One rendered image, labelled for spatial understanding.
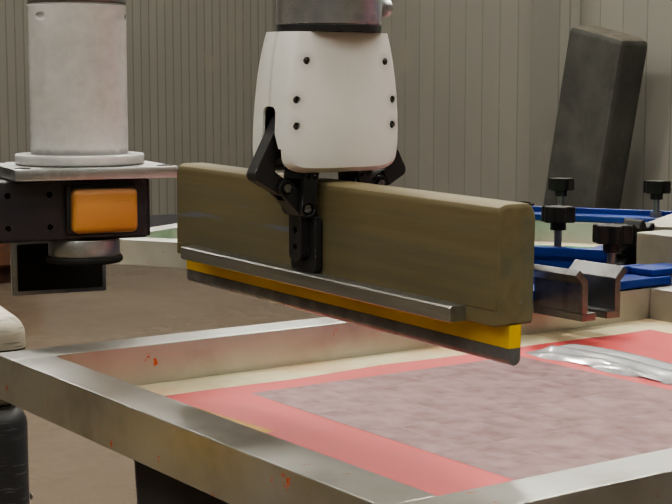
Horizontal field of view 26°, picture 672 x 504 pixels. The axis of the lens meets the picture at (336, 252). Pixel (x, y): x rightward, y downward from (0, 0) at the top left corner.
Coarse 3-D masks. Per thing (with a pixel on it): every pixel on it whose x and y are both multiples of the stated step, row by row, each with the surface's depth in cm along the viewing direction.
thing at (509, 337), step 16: (208, 272) 119; (224, 272) 117; (272, 288) 111; (288, 288) 110; (304, 288) 108; (336, 304) 104; (352, 304) 103; (368, 304) 101; (400, 320) 98; (416, 320) 97; (432, 320) 95; (464, 336) 93; (480, 336) 91; (496, 336) 90; (512, 336) 89
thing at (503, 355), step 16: (192, 272) 122; (224, 288) 118; (240, 288) 115; (256, 288) 113; (288, 304) 110; (304, 304) 108; (320, 304) 106; (352, 320) 103; (368, 320) 101; (384, 320) 100; (416, 336) 97; (432, 336) 95; (448, 336) 94; (464, 352) 93; (480, 352) 92; (496, 352) 90; (512, 352) 90
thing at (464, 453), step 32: (480, 416) 114; (512, 416) 114; (544, 416) 114; (576, 416) 114; (608, 416) 114; (640, 416) 114; (320, 448) 104; (352, 448) 104; (384, 448) 104; (416, 448) 104; (448, 448) 104; (480, 448) 104; (512, 448) 104; (544, 448) 104; (576, 448) 104; (608, 448) 104; (640, 448) 104; (416, 480) 96; (448, 480) 96; (480, 480) 96; (512, 480) 96
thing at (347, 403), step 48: (624, 336) 151; (288, 384) 127; (336, 384) 126; (384, 384) 126; (432, 384) 126; (480, 384) 126; (528, 384) 126; (576, 384) 126; (624, 384) 126; (288, 432) 109; (336, 432) 109
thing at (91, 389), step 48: (192, 336) 130; (240, 336) 132; (288, 336) 135; (336, 336) 138; (384, 336) 141; (0, 384) 121; (48, 384) 113; (96, 384) 109; (144, 384) 126; (96, 432) 107; (144, 432) 100; (192, 432) 95; (240, 432) 94; (192, 480) 95; (240, 480) 90; (288, 480) 85; (336, 480) 83; (384, 480) 83; (528, 480) 83; (576, 480) 83; (624, 480) 83
